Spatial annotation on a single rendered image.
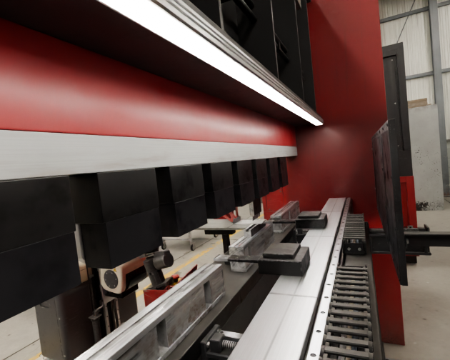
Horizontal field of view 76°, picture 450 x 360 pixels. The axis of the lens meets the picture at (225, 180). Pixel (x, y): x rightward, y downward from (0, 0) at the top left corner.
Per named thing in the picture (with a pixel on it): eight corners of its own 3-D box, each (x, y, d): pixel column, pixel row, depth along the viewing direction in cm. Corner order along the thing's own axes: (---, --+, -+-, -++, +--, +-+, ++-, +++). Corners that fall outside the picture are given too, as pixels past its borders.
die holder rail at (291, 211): (291, 214, 201) (290, 201, 201) (300, 213, 199) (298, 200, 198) (271, 233, 156) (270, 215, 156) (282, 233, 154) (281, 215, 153)
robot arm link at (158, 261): (151, 241, 125) (136, 245, 118) (171, 235, 119) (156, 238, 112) (158, 268, 123) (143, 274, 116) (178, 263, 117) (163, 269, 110)
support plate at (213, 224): (211, 221, 148) (210, 219, 147) (259, 220, 136) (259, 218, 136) (192, 230, 131) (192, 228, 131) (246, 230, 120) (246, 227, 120)
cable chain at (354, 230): (348, 223, 110) (346, 212, 109) (364, 222, 107) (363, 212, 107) (342, 254, 76) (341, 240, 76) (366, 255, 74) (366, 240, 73)
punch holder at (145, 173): (133, 243, 66) (124, 171, 65) (164, 243, 62) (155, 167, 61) (75, 267, 52) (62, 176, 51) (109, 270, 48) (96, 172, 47)
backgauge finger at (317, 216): (268, 222, 133) (266, 211, 132) (327, 221, 121) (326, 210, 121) (259, 228, 122) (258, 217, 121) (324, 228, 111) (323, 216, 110)
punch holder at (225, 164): (213, 210, 102) (208, 163, 101) (236, 209, 98) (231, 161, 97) (191, 219, 88) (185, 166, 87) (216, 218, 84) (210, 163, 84)
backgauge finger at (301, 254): (225, 256, 90) (223, 240, 90) (310, 259, 79) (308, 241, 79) (206, 270, 80) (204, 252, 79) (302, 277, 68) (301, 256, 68)
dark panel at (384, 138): (376, 208, 179) (371, 137, 176) (380, 208, 178) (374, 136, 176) (399, 286, 77) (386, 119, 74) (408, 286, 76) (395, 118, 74)
